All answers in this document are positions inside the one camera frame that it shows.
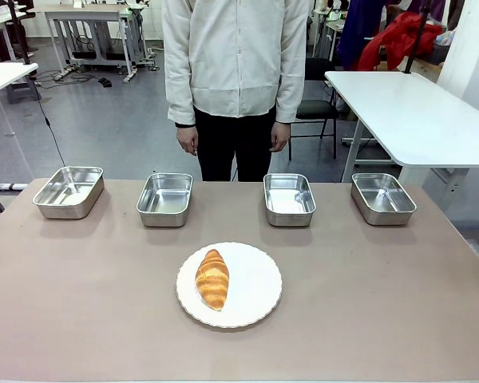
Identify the person's right hand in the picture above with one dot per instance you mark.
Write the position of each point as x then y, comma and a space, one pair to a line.
187, 139

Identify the person's left hand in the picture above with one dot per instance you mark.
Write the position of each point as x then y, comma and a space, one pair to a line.
279, 136

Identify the stainless steel rectangular container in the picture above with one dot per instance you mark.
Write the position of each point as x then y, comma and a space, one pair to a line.
383, 198
68, 191
165, 198
289, 198

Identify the black folding chair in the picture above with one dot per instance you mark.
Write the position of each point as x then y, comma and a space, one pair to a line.
317, 105

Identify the person in cream shirt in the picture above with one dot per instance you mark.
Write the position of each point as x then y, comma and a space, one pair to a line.
235, 60

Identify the blue purple garment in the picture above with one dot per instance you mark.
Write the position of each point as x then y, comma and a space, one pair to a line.
361, 28

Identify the white side table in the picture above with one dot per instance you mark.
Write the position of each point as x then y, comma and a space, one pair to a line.
419, 115

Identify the golden brown croissant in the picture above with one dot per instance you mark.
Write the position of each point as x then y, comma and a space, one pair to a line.
212, 280

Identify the white scalloped plate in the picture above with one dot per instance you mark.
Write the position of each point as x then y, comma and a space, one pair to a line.
255, 285

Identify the red jacket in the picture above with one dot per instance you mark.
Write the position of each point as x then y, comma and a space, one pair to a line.
403, 40

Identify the white power strip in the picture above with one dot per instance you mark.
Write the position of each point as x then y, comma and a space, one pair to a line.
11, 186

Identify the white desk with pole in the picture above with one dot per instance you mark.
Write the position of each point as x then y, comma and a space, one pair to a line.
0, 77

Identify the black mounting pole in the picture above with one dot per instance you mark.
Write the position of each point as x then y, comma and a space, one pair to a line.
19, 32

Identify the grey workbench with frame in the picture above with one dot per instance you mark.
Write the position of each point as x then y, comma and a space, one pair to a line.
92, 24

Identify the black camera pole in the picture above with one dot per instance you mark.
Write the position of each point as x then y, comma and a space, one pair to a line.
417, 36

